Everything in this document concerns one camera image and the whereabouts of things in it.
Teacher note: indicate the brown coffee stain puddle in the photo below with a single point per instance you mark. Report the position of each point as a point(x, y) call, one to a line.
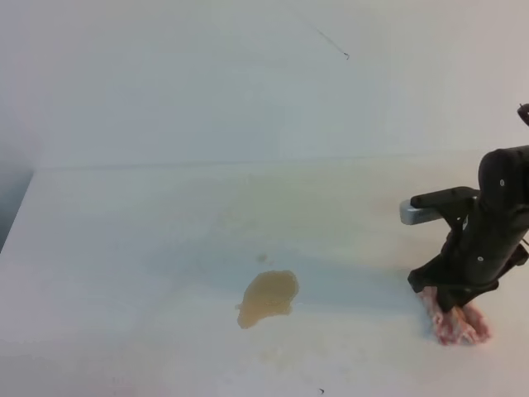
point(269, 294)

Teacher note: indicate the pink and white striped rag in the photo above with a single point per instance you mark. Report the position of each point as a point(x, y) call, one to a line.
point(459, 326)

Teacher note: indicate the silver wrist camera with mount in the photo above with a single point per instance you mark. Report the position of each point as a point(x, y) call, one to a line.
point(452, 205)

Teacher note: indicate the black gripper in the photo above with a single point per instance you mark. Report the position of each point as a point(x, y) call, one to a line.
point(477, 252)

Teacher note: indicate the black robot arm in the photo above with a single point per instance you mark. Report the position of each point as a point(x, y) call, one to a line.
point(503, 185)

